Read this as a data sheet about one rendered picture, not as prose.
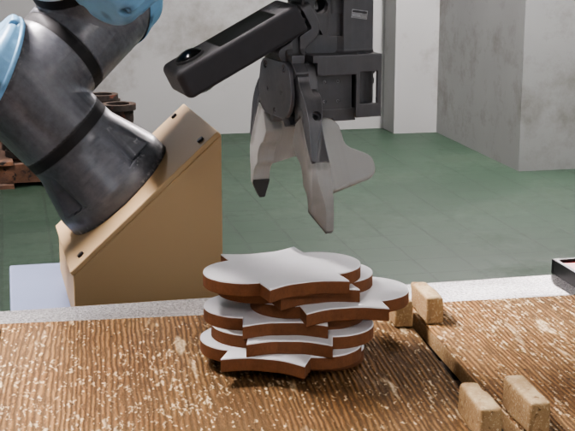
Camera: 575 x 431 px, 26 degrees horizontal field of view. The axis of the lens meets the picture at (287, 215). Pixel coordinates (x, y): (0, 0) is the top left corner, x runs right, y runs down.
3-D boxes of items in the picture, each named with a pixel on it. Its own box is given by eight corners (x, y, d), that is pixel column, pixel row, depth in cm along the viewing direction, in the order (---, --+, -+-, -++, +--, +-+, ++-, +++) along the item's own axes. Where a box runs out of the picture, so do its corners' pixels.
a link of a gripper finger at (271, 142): (309, 192, 114) (334, 120, 107) (248, 197, 112) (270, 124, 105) (299, 168, 116) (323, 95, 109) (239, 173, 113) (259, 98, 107)
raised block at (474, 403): (456, 413, 96) (457, 380, 95) (479, 412, 96) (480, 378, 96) (478, 445, 90) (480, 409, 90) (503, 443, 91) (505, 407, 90)
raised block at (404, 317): (381, 309, 122) (381, 283, 121) (399, 309, 122) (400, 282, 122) (394, 328, 116) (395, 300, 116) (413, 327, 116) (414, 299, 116)
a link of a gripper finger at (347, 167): (395, 212, 98) (367, 109, 101) (326, 219, 96) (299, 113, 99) (381, 227, 101) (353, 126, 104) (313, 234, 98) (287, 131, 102)
